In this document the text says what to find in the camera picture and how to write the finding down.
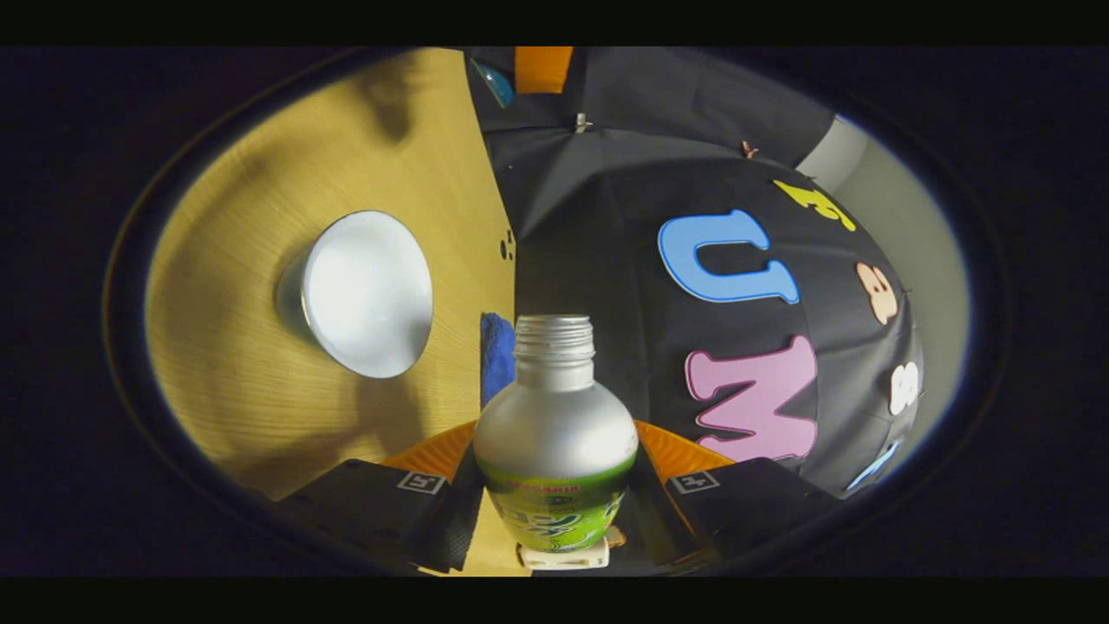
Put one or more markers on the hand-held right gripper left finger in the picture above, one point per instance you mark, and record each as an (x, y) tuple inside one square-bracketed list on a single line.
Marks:
[(446, 529)]

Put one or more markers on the red clip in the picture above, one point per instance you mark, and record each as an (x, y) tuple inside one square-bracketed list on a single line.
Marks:
[(748, 149)]

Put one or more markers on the teal teacup lid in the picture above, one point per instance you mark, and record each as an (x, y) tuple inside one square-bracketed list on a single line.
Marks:
[(496, 84)]

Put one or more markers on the white teacup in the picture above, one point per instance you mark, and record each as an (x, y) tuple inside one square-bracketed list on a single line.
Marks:
[(368, 295)]

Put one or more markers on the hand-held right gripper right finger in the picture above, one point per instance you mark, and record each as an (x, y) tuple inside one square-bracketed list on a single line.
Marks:
[(654, 520)]

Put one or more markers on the silver water bottle green label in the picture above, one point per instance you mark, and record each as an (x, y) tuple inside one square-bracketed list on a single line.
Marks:
[(554, 433)]

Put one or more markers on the silver clip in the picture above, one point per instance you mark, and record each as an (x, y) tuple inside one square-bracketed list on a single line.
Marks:
[(582, 123)]

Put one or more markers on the brown bread slice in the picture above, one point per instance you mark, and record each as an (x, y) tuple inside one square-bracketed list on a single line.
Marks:
[(616, 537)]

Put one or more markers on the blue towel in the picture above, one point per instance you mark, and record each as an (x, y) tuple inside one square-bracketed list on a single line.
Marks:
[(496, 360)]

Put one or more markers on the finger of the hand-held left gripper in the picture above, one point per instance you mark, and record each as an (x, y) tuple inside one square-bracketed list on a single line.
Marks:
[(544, 69)]

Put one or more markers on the black backdrop cloth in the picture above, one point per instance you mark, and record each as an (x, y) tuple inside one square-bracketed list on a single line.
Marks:
[(606, 217)]

